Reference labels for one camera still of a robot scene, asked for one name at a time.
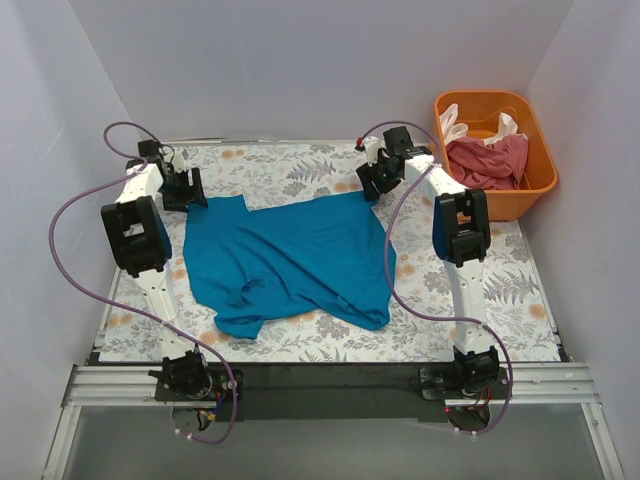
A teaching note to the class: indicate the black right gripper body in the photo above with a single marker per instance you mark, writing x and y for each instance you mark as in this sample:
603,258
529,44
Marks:
381,175

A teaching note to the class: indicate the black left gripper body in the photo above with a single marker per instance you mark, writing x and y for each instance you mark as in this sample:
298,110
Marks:
179,189

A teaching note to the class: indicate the blue t shirt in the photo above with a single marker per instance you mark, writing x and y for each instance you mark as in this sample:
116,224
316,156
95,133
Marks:
254,266

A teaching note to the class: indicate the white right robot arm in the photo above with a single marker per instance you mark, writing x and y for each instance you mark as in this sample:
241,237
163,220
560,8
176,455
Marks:
461,240

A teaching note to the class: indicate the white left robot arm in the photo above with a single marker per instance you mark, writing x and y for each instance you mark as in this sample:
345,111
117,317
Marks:
141,246

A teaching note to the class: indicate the white t shirt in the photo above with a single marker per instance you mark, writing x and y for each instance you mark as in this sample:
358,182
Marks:
452,129

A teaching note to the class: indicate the orange plastic bin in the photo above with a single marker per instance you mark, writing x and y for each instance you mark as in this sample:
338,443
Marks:
480,111

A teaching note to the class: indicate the pink t shirt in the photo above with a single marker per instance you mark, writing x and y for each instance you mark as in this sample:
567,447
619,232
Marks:
497,166

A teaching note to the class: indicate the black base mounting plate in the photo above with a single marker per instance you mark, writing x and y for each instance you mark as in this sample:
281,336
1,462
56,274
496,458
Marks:
315,391

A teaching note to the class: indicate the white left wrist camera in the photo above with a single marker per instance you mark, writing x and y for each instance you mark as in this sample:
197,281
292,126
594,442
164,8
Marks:
176,159

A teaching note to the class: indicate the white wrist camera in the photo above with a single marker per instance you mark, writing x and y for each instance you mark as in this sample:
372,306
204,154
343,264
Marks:
176,159
373,148

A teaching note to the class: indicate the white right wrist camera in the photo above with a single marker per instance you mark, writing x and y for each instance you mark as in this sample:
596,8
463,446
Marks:
373,148

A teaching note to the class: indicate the aluminium frame rail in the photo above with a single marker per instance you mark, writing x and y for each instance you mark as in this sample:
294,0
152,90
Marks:
551,427

